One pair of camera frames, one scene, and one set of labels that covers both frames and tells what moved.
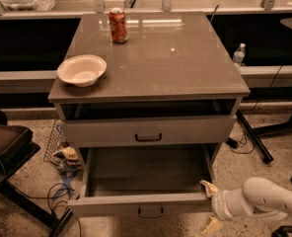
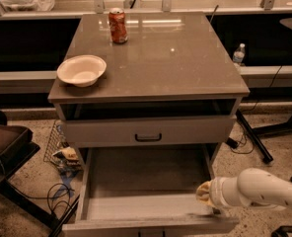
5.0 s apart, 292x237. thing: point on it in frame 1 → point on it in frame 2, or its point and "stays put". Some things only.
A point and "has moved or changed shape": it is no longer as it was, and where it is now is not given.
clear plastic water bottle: [239, 55] stays put
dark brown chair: [10, 147] stays put
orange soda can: [118, 25] stays put
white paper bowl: [81, 70] stays put
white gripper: [219, 203] → [217, 193]
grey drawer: [144, 180] has moved or changed shape
